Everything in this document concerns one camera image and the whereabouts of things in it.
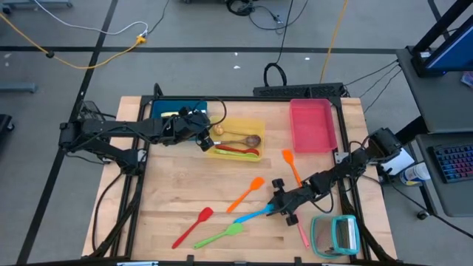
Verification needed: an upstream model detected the white bottle blue label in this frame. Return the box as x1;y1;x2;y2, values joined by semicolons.
398;161;432;187

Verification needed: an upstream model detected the pink silicone spatula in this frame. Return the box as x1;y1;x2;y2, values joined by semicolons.
295;214;311;249

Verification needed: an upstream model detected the yellow floor extension cable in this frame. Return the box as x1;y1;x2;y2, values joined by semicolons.
0;13;148;70

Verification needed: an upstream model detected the yellow hanging cable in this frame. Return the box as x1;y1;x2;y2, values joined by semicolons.
319;0;350;84

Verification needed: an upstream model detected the red silicone spatula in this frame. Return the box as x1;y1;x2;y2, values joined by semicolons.
171;206;215;250

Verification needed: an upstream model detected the orange silicone spatula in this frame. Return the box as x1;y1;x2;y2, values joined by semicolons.
282;149;303;187

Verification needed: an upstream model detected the rainbow backlit keyboard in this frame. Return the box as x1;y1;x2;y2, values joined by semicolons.
428;143;473;185

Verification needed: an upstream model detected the grey cart leg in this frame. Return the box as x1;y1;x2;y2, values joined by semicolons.
0;0;74;10
0;82;38;94

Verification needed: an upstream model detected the orange silicone spoon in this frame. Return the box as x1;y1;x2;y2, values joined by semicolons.
225;176;266;214

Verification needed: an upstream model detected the blue plastic bin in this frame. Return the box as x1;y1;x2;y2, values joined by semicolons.
150;99;208;141

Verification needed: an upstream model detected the teal mesh utensil basket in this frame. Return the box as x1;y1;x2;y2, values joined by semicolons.
310;214;361;259

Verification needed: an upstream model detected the cream handled knife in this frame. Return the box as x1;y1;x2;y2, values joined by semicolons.
160;109;207;117

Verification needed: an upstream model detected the black aluminium table frame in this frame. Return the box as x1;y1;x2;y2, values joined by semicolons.
88;83;400;266

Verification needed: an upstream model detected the grey keyboard desk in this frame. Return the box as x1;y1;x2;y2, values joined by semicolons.
415;132;473;219

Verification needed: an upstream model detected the green silicone spatula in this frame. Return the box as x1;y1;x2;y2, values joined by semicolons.
193;221;245;250

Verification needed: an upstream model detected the black cart caster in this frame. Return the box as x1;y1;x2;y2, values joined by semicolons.
0;113;16;134

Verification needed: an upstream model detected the black perforated power strip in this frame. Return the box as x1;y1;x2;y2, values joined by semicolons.
253;82;345;99

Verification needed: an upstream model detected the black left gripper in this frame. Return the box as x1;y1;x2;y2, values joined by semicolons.
160;106;216;152

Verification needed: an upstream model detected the white floor cable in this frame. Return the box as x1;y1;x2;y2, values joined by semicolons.
33;0;149;37

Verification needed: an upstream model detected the black monitor stand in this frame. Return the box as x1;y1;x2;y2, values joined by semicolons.
409;0;473;78

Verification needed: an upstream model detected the black floor cable bundle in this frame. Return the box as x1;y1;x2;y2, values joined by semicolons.
225;0;285;33

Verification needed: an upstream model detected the thin black cable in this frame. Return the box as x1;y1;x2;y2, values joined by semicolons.
360;64;402;99
343;58;401;88
364;68;404;114

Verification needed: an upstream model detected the yellow translucent plastic bin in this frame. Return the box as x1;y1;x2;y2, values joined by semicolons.
206;117;266;163

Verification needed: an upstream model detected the dark wooden spoon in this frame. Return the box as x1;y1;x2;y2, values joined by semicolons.
213;134;262;148

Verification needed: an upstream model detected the light wooden spoon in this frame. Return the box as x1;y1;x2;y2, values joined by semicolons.
213;124;256;137

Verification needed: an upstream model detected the blue silicone spatula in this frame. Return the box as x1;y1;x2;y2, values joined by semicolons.
233;203;276;225

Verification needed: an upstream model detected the black hanging cable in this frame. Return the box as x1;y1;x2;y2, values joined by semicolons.
262;0;296;88

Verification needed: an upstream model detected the blue screen monitor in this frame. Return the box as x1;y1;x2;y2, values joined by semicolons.
424;24;473;73

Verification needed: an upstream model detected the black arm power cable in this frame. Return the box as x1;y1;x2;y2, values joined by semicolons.
91;170;126;254

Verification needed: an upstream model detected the pink plastic bin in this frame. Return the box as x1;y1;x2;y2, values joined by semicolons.
289;98;338;154

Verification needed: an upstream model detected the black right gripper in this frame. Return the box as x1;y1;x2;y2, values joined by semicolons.
266;177;315;227

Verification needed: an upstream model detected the white paper sheet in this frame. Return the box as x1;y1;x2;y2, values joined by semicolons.
384;147;416;177

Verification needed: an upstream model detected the dark red silicone spoon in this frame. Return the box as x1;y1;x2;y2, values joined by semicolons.
216;144;260;156

